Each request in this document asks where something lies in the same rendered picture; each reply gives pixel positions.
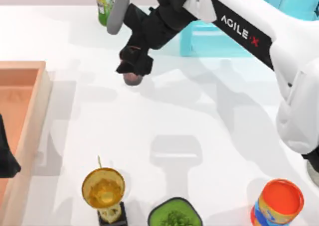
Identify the small grey-brown round object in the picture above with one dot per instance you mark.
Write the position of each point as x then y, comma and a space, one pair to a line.
132, 79

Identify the pale grey rounded box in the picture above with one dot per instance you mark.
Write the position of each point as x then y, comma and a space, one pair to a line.
116, 14

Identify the green bottle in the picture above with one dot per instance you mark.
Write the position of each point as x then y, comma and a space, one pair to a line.
104, 9

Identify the light blue rack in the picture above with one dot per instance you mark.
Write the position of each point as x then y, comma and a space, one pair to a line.
189, 45

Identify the shallow salmon-coloured box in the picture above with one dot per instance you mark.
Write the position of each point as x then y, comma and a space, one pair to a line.
27, 111

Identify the gold trophy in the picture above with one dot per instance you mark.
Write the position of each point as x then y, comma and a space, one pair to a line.
103, 188

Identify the black pot with green plant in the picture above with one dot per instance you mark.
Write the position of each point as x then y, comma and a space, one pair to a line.
174, 213

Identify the orange-lidded yellow and blue can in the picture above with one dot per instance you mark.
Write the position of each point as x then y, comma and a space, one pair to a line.
279, 201

